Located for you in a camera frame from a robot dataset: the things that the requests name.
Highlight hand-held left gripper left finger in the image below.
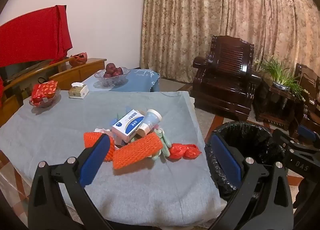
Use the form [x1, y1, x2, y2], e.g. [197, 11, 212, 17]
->
[27, 134, 113, 230]

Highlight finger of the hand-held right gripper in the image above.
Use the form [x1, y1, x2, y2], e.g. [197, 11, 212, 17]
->
[297, 124, 317, 143]
[272, 129, 298, 152]

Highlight dark wooden side table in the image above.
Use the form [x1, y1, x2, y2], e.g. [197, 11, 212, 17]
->
[254, 80, 304, 130]

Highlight blue tablecloth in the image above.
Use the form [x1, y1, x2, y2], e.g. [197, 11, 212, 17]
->
[81, 69, 160, 93]

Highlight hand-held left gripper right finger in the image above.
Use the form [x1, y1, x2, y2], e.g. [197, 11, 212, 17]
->
[207, 134, 294, 230]

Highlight red cloth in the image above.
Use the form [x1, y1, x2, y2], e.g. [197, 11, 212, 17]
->
[0, 5, 73, 68]

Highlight light wooden cabinet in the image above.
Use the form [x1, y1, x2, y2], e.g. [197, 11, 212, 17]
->
[49, 57, 107, 90]

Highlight glass fruit bowl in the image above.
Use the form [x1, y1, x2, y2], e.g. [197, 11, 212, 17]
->
[94, 68, 130, 87]

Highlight white paper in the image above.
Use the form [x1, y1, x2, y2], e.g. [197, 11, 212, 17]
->
[94, 127, 113, 137]

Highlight black bag-lined trash bin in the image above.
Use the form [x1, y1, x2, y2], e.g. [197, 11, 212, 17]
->
[204, 121, 288, 201]

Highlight beige patterned curtain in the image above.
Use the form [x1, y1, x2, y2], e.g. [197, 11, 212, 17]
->
[140, 0, 320, 83]

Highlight large orange foam net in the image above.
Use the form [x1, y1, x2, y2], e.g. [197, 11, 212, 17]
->
[112, 132, 164, 170]

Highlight red patterned packet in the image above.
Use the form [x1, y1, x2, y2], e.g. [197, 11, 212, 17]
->
[31, 80, 58, 105]

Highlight light wooden chair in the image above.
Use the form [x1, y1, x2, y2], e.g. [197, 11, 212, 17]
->
[0, 59, 70, 125]

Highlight red plastic bag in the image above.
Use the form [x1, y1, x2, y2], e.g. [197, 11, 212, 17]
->
[168, 143, 202, 160]

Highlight pale grey plastic tube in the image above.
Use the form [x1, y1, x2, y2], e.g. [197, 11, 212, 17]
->
[136, 109, 162, 137]

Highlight white blue medicine box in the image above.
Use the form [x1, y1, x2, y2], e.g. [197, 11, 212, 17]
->
[112, 110, 145, 143]

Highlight small orange foam net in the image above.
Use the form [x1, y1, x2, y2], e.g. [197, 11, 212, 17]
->
[83, 132, 116, 162]

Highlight tissue box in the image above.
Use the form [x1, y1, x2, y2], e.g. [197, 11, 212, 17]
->
[68, 82, 89, 99]

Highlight potted green plant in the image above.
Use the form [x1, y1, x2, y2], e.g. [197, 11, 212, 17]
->
[260, 56, 304, 98]

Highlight grey tablecloth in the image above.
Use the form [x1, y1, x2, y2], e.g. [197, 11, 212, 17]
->
[0, 90, 227, 226]

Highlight dark wooden armchair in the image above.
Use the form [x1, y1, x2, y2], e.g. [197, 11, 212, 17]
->
[292, 63, 320, 135]
[191, 35, 262, 122]

